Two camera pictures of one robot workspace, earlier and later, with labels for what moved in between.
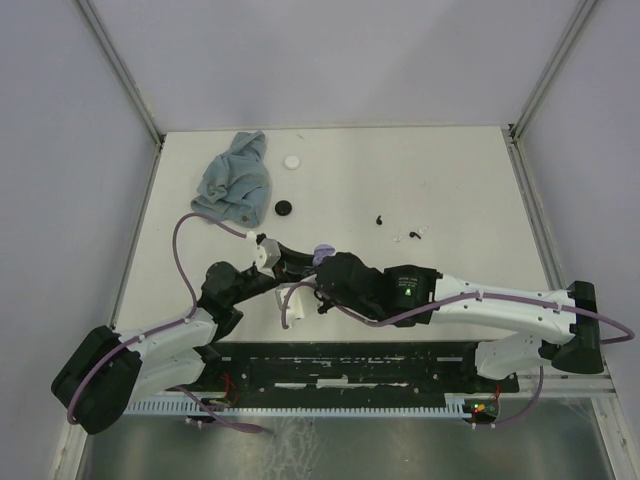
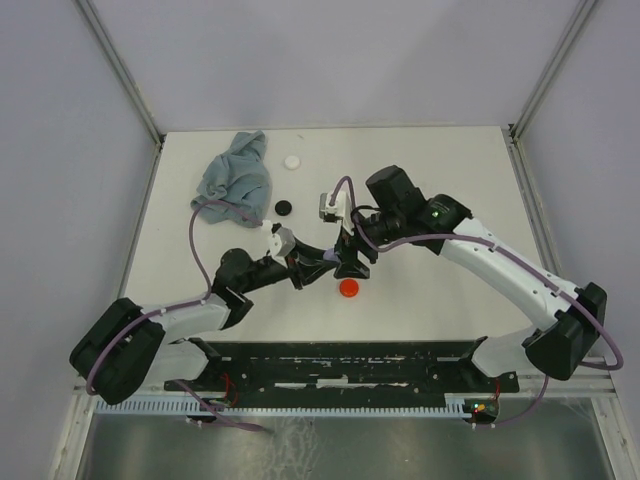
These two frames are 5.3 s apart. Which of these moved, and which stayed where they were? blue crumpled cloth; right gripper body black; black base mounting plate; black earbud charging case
Moved: right gripper body black
Stayed: black earbud charging case; black base mounting plate; blue crumpled cloth
